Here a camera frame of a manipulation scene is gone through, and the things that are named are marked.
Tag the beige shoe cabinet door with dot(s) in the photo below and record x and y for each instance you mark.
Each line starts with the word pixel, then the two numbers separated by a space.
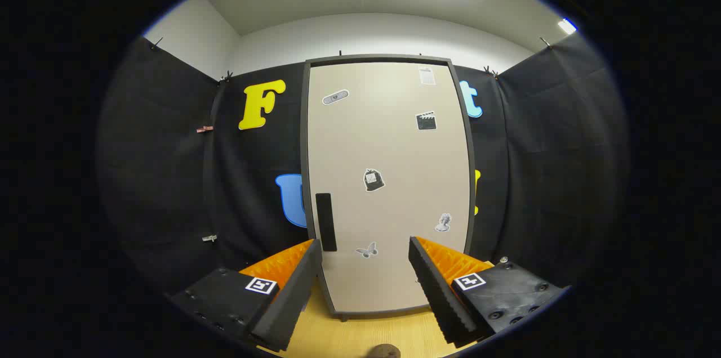
pixel 360 138

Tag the grey shoe cabinet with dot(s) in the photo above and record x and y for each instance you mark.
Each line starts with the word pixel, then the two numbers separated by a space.
pixel 378 58

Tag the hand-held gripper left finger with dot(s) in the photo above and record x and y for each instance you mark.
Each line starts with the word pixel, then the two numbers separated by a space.
pixel 293 296

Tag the small ceiling light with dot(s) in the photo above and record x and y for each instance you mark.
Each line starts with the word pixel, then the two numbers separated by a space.
pixel 568 26

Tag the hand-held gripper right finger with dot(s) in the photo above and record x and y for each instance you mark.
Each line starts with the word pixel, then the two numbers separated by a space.
pixel 436 296

